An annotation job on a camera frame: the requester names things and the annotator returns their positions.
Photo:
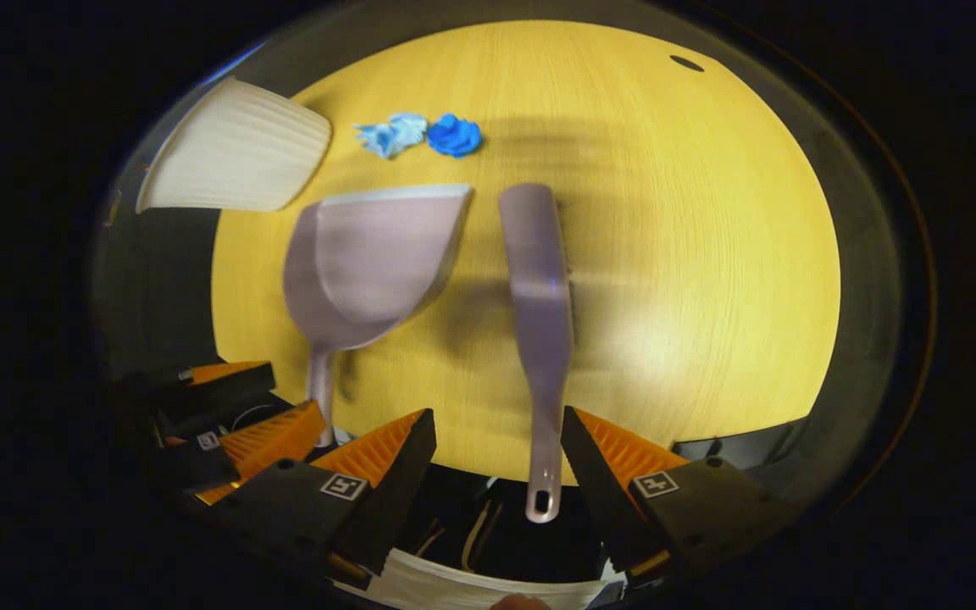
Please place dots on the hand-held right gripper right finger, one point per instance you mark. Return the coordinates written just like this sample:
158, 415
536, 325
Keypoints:
608, 500

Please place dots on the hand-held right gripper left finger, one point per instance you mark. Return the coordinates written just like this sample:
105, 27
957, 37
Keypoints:
395, 500

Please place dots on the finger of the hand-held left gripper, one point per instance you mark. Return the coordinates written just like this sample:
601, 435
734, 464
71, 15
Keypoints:
225, 394
272, 436

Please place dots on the small grey dustpan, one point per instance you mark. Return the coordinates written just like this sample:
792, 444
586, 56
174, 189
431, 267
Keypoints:
378, 263

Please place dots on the small grey broom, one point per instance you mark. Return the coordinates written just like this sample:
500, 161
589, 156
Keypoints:
539, 288

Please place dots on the white ribbed garbage bin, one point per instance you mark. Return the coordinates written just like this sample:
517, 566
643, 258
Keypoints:
234, 152

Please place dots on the light blue paper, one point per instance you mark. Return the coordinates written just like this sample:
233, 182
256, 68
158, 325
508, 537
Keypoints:
390, 134

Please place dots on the dark blue paper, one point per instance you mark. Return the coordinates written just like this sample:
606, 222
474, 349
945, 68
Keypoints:
454, 135

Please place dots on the white ribbed object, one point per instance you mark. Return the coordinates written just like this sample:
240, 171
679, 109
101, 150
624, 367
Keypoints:
454, 589

